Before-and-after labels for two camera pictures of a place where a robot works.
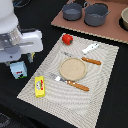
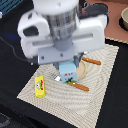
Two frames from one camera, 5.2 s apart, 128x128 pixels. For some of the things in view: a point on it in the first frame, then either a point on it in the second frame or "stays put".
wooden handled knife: x=96 y=62 stays put
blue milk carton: x=18 y=69 to x=68 y=71
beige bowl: x=124 y=15 stays put
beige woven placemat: x=73 y=80 stays put
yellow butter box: x=39 y=86 stays put
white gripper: x=15 y=42 to x=58 y=39
